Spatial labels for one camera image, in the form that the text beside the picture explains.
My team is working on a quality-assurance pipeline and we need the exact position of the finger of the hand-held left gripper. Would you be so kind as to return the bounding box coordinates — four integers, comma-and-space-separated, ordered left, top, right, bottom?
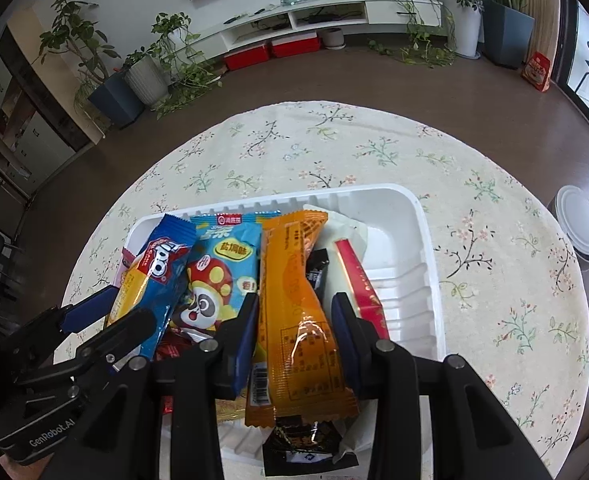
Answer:
67, 307, 156, 378
2, 284, 121, 361

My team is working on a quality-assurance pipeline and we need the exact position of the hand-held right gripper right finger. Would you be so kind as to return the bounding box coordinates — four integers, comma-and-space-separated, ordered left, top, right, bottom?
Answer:
331, 291, 550, 480

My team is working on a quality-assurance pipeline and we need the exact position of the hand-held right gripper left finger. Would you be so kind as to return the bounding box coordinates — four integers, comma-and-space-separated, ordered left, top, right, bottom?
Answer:
39, 291, 261, 480

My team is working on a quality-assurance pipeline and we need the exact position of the pink snack packet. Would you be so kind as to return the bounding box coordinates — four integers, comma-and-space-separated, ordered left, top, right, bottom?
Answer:
118, 247, 140, 289

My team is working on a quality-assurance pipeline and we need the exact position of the orange snack packet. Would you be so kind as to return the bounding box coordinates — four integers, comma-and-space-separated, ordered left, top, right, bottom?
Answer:
245, 210, 359, 428

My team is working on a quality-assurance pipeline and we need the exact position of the small black snack packet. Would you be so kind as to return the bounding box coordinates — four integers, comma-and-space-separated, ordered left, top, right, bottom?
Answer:
304, 247, 330, 306

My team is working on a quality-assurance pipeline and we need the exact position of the blue striped snack packet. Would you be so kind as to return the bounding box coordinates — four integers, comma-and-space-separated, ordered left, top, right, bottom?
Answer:
105, 212, 198, 363

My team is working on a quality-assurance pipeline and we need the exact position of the blue panda snack packet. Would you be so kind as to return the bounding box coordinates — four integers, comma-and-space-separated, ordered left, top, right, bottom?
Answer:
172, 211, 263, 346

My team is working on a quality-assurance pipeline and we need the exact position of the black gold snack packet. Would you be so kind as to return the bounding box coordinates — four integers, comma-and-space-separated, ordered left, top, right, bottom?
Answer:
262, 415, 348, 479

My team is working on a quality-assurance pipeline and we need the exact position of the white plastic tray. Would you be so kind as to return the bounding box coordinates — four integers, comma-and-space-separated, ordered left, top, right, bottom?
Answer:
123, 183, 447, 467

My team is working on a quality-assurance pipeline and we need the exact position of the large red snack packet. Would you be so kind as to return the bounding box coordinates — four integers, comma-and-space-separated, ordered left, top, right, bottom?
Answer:
155, 325, 203, 367

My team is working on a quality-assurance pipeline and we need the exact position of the narrow red snack packet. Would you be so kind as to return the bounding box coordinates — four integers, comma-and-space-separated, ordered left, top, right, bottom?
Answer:
334, 239, 391, 341

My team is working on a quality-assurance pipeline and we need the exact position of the floral tablecloth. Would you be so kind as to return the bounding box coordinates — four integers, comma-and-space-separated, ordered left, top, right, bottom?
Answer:
66, 100, 589, 480

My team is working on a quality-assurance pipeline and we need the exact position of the tall plant in dark pot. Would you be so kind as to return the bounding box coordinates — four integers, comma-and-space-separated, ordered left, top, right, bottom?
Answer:
37, 0, 145, 129

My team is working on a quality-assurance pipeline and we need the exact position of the plant in grey ribbed pot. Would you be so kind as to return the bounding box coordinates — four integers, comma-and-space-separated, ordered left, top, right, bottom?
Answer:
122, 47, 170, 107

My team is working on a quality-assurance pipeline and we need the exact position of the white trash can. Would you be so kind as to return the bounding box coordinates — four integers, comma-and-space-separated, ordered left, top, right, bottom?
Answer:
548, 185, 589, 264

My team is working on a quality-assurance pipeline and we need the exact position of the trailing vine plant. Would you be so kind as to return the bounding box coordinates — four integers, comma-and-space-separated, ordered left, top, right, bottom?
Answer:
152, 11, 225, 119

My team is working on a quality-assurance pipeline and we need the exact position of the red storage box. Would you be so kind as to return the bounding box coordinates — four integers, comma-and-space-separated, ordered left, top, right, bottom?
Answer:
223, 44, 272, 71
270, 35, 322, 59

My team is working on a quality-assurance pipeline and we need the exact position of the small white round pot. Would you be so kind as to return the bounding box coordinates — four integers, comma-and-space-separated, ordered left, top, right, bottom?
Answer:
321, 27, 346, 51

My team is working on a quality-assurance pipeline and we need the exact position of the red gift bag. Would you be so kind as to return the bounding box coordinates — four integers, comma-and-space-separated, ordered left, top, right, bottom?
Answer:
521, 51, 553, 93

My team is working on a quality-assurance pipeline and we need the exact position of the white television cabinet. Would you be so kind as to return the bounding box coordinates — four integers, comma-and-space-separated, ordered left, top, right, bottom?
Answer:
174, 0, 445, 61

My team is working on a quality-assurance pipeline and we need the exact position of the plant in tall white pot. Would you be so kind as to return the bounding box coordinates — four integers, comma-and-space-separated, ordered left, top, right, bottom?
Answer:
431, 0, 490, 59

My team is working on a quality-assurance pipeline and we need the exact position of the large-leaf plant in dark pot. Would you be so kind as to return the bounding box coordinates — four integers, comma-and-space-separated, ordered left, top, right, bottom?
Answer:
461, 0, 538, 69

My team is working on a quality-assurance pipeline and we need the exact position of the built-in wall cabinet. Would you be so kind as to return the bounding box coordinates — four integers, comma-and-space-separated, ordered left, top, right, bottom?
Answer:
0, 10, 108, 202

